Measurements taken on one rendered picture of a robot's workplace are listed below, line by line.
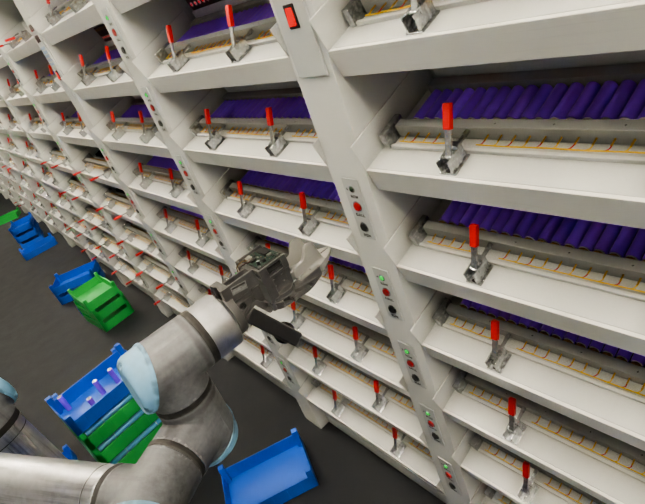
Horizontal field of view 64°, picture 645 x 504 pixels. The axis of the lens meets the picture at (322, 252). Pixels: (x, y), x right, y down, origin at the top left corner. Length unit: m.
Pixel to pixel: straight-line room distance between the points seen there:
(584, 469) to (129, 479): 0.74
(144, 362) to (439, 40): 0.55
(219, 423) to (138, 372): 0.15
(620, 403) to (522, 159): 0.40
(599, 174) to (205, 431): 0.61
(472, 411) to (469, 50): 0.75
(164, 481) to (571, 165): 0.64
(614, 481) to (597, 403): 0.19
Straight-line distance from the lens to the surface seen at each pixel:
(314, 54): 0.81
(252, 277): 0.79
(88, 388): 2.13
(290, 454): 1.99
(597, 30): 0.57
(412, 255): 0.93
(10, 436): 1.26
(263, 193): 1.33
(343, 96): 0.81
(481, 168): 0.73
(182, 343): 0.75
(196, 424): 0.80
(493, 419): 1.14
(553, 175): 0.68
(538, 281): 0.81
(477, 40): 0.63
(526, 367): 0.96
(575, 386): 0.92
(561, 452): 1.09
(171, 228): 2.03
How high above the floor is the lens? 1.44
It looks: 29 degrees down
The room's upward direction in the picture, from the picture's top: 22 degrees counter-clockwise
